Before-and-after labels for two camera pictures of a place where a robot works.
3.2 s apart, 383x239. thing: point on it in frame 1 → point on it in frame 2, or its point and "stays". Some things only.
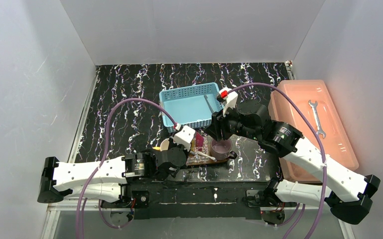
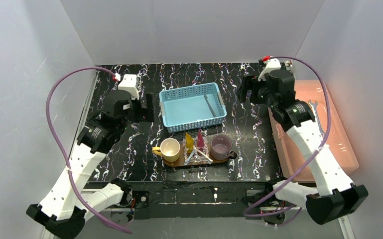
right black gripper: [216, 124] → [253, 88]
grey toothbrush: [207, 101] stays
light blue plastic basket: [191, 106] stays
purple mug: [221, 150] stays
